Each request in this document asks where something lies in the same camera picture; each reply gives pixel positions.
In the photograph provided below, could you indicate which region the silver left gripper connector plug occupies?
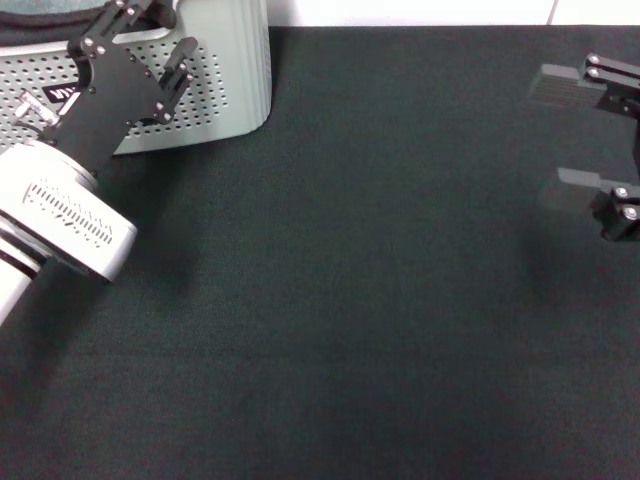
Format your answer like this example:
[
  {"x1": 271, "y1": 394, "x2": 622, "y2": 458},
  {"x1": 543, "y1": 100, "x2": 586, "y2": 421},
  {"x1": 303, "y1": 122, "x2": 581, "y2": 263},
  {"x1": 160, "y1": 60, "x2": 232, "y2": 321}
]
[{"x1": 13, "y1": 91, "x2": 57, "y2": 129}]

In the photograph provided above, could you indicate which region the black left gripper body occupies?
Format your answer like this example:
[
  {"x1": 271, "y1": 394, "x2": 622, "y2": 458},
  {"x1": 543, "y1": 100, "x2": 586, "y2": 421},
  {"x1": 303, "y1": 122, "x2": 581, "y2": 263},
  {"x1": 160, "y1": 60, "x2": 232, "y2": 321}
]
[{"x1": 49, "y1": 35, "x2": 174, "y2": 176}]

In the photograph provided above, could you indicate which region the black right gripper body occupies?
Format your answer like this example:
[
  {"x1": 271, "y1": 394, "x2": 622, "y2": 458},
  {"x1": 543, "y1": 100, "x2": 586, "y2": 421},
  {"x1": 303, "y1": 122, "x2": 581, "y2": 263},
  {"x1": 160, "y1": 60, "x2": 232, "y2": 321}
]
[{"x1": 623, "y1": 110, "x2": 640, "y2": 189}]

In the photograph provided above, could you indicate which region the grey perforated storage box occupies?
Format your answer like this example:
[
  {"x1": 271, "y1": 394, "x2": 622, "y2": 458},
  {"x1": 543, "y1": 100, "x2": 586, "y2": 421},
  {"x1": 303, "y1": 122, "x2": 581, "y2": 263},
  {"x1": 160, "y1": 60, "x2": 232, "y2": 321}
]
[{"x1": 0, "y1": 0, "x2": 274, "y2": 157}]

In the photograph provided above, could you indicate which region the black tablecloth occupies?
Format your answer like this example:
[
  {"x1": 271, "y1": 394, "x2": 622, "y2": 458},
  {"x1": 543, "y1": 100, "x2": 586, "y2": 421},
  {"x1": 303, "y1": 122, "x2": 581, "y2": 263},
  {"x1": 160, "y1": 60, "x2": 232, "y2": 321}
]
[{"x1": 0, "y1": 24, "x2": 640, "y2": 480}]

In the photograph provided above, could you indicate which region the green towel with black trim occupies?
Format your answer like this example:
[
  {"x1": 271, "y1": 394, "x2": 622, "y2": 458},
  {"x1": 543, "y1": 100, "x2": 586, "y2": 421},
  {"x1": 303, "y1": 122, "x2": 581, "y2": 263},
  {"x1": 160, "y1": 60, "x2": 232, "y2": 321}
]
[{"x1": 0, "y1": 0, "x2": 177, "y2": 29}]

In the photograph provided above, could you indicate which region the dark cloth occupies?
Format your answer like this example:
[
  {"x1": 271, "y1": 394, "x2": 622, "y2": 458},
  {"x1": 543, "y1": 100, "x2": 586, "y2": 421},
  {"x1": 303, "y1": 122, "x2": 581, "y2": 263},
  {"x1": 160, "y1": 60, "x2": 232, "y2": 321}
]
[{"x1": 0, "y1": 14, "x2": 96, "y2": 50}]

